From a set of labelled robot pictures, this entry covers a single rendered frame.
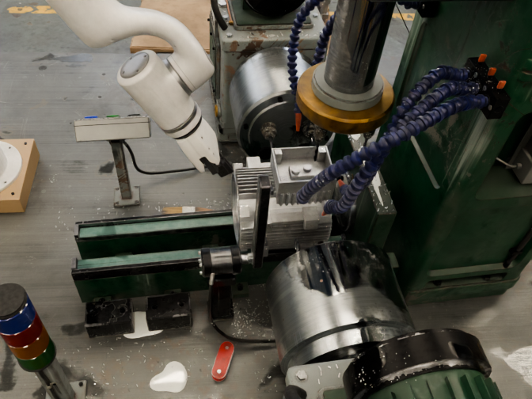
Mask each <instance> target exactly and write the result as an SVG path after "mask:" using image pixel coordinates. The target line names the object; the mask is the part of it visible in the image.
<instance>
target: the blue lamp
mask: <svg viewBox="0 0 532 399"><path fill-rule="evenodd" d="M27 296H28V294H27ZM35 315H36V311H35V307H34V305H33V304H32V302H31V300H30V298H29V296H28V297H27V302H26V304H25V307H24V308H23V309H22V311H20V312H19V313H18V314H16V315H15V316H13V317H11V318H8V319H4V320H0V333H3V334H8V335H10V334H16V333H20V332H22V331H24V330H25V329H27V328H28V327H29V326H30V325H31V324H32V322H33V320H34V318H35Z"/></svg>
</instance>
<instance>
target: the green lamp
mask: <svg viewBox="0 0 532 399"><path fill-rule="evenodd" d="M54 354H55V346H54V344H53V342H52V340H51V337H49V343H48V346H47V348H46V349H45V351H44V352H43V353H42V354H40V355H39V356H37V357H36V358H33V359H19V358H17V357H16V356H15V357H16V359H17V361H18V362H19V364H21V365H22V366H23V367H24V368H25V369H28V370H38V369H40V368H43V367H45V366H46V365H48V364H49V363H50V362H51V360H52V358H53V356H54Z"/></svg>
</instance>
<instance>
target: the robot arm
mask: <svg viewBox="0 0 532 399"><path fill-rule="evenodd" d="M45 1H46V2H47V3H48V4H49V5H50V6H51V7H52V9H53V10H54V11H55V12H56V13H57V14H58V15H59V16H60V17H61V18H62V19H63V20H64V22H65V23H66V24H67V25H68V26H69V27H70V29H71V30H72V31H73V32H74V33H75V34H76V35H77V36H78V38H79V39H80V40H81V41H82V42H83V43H84V44H86V45H87V46H89V47H91V48H103V47H106V46H108V45H110V44H114V43H115V42H118V41H121V40H124V39H127V38H129V37H133V36H156V37H159V38H161V39H163V40H165V41H166V42H168V43H169V44H170V45H171V47H172V48H173V50H174V52H173V54H171V56H169V57H168V58H167V59H164V60H161V59H160V58H159V57H158V55H157V54H156V53H155V52H154V51H151V50H142V51H138V52H136V53H135V54H133V55H132V56H130V57H129V58H128V59H127V60H126V61H125V62H124V63H123V64H122V66H121V67H120V69H119V71H118V74H117V81H118V83H119V84H120V85H121V86H122V87H123V89H124V90H125V91H126V92H127V93H128V94H129V95H130V96H131V97H132V98H133V99H134V100H135V102H136V103H137V104H138V105H139V106H140V107H141V108H142V109H143V110H144V111H145V113H146V114H147V115H148V116H149V117H150V118H151V119H152V120H153V121H154V122H155V123H156V124H157V125H158V126H159V127H160V128H161V129H162V130H163V131H164V132H165V134H166V135H167V136H169V137H170V138H173V139H176V140H177V143H178V145H179V146H180V148H181V149H182V150H183V152H184V153H185V155H186V156H187V157H188V159H189V160H190V161H191V163H192V164H193V165H194V166H195V167H196V168H197V169H198V170H199V171H200V172H201V173H202V172H205V170H204V164H205V165H206V167H207V168H208V169H209V170H210V172H211V173H212V175H215V174H216V173H217V174H218V175H219V176H220V177H224V176H226V175H228V174H230V173H232V172H233V166H232V165H231V164H230V163H229V162H228V161H227V159H226V158H225V157H223V155H222V152H221V150H220V149H219V148H218V142H217V138H216V134H215V132H214V131H213V129H212V128H211V126H210V125H209V124H208V123H207V121H206V120H205V119H204V118H203V117H202V114H201V110H200V107H199V106H198V105H197V103H196V102H195V101H194V100H193V99H192V98H191V97H190V95H191V93H193V92H194V91H195V90H197V89H198V88H199V87H200V86H202V85H203V84H204V83H205V82H207V81H208V80H209V79H210V78H211V77H212V75H213V73H214V70H215V69H214V65H213V62H212V61H211V59H210V57H209V56H208V54H207V53H206V52H205V50H204V49H203V47H202V46H201V44H200V43H199V41H198V40H197V39H196V38H195V37H194V35H193V34H192V33H191V32H190V30H189V29H188V28H187V27H186V26H185V25H183V24H182V23H181V22H180V21H178V20H177V19H176V18H174V17H172V16H170V15H168V14H166V13H163V12H160V11H157V10H154V9H146V8H139V7H131V6H125V5H123V4H121V3H119V2H118V1H117V0H45ZM21 169H22V158H21V155H20V153H19V152H18V150H17V149H16V148H15V147H14V146H12V145H10V144H9V143H7V142H1V141H0V192H1V191H3V190H4V189H6V188H8V187H9V186H10V185H11V184H12V183H13V182H14V181H15V180H16V179H17V178H18V176H19V175H20V172H21Z"/></svg>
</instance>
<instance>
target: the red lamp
mask: <svg viewBox="0 0 532 399"><path fill-rule="evenodd" d="M35 310H36V309H35ZM42 328H43V324H42V321H41V320H40V317H39V315H38V313H37V312H36V315H35V318H34V320H33V322H32V324H31V325H30V326H29V327H28V328H27V329H25V330H24V331H22V332H19V333H16V334H10V335H8V334H3V333H1V332H0V335H1V337H2V338H3V340H4V341H5V342H6V343H7V344H8V345H9V346H11V347H14V348H22V347H25V346H28V345H30V344H31V343H33V342H34V341H35V340H36V339H37V338H38V337H39V336H40V334H41V332H42Z"/></svg>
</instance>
